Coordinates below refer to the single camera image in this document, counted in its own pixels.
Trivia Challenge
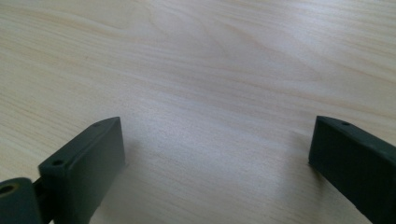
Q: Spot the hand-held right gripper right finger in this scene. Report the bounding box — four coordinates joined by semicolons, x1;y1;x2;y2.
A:
307;115;396;224

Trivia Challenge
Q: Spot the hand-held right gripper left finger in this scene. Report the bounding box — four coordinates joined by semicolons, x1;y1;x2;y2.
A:
37;116;127;224

